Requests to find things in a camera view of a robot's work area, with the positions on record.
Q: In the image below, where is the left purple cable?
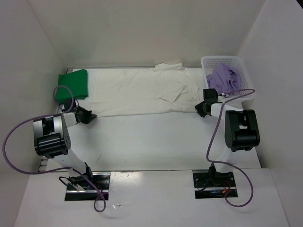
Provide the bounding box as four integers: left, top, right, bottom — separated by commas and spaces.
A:
2, 85, 107, 213

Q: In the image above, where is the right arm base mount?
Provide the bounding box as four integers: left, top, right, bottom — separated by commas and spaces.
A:
192, 170, 238, 199

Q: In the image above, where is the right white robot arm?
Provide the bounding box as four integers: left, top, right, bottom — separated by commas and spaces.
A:
195, 101, 260, 186

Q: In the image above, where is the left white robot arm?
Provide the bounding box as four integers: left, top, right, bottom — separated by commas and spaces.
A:
33, 106, 97, 190

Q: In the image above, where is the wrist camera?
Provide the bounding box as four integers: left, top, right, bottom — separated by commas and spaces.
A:
203, 88, 218, 103
62, 99, 77, 113

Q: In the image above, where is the lavender t shirt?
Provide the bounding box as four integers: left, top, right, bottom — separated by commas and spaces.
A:
206, 63, 241, 96

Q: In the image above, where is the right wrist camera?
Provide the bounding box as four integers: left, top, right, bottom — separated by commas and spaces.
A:
203, 88, 218, 103

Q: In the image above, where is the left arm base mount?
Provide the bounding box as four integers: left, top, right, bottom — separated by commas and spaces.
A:
59, 172, 110, 201

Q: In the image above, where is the green t shirt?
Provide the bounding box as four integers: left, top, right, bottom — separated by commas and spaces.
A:
55, 69, 89, 104

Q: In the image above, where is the white t shirt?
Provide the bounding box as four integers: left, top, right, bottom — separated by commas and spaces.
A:
91, 63, 200, 117

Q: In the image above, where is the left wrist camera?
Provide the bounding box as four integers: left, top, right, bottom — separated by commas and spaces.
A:
62, 99, 77, 113

